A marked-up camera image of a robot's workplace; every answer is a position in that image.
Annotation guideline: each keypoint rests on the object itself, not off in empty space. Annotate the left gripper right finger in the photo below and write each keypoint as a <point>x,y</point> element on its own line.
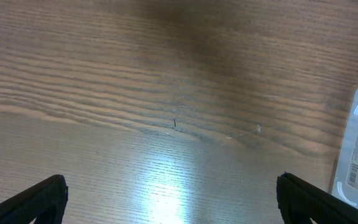
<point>300,202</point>

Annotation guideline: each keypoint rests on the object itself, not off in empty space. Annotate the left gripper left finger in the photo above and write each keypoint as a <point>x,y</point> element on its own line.
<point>43,203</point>

